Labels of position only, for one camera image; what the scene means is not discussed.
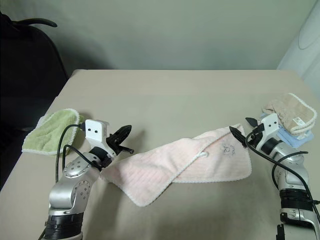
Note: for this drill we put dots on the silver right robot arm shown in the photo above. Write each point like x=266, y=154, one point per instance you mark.
x=292, y=180

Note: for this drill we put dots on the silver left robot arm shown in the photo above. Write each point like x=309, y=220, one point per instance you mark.
x=72, y=182

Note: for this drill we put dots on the green towel with white trim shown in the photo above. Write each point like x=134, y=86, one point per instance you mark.
x=50, y=132

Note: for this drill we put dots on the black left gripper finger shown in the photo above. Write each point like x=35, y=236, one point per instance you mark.
x=126, y=149
x=123, y=132

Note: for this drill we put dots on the pink towel with white trim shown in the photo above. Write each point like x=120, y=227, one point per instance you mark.
x=155, y=175

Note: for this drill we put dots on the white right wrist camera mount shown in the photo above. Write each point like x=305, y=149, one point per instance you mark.
x=270, y=126

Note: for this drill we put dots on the beige towel with white trim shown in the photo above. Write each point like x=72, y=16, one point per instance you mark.
x=292, y=110

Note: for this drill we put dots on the black office chair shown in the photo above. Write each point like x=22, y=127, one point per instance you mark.
x=20, y=75

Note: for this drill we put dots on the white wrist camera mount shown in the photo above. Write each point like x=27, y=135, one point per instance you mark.
x=270, y=126
x=95, y=131

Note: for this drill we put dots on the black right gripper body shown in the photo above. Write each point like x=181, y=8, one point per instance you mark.
x=256, y=135

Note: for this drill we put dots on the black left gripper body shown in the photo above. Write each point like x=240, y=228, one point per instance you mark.
x=112, y=144

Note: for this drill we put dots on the light blue towel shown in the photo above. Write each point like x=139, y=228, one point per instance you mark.
x=295, y=140

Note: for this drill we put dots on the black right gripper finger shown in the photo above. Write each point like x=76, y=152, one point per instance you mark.
x=238, y=136
x=252, y=122

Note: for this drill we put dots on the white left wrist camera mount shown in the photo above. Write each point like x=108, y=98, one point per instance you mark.
x=95, y=131

